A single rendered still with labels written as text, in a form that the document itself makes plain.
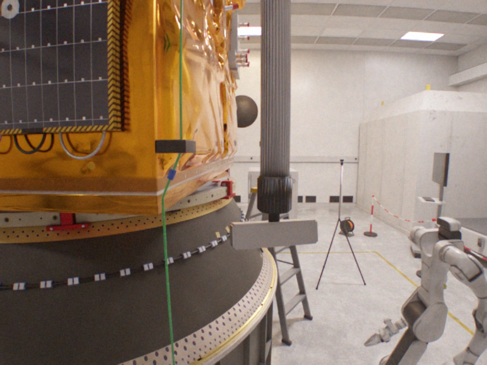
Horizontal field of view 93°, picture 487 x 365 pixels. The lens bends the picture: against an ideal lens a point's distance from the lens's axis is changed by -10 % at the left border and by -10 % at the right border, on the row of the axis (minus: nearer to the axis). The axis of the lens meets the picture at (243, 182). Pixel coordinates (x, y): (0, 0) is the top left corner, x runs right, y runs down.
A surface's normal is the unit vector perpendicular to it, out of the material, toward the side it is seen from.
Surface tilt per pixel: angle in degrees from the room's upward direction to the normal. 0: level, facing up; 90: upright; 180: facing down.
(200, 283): 62
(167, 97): 90
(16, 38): 90
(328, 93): 90
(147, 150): 91
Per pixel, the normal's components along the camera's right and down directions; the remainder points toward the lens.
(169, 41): 0.55, 0.08
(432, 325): -0.18, 0.12
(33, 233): 0.24, -0.37
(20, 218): 0.25, 0.12
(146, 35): 0.04, 0.14
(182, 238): 0.67, -0.40
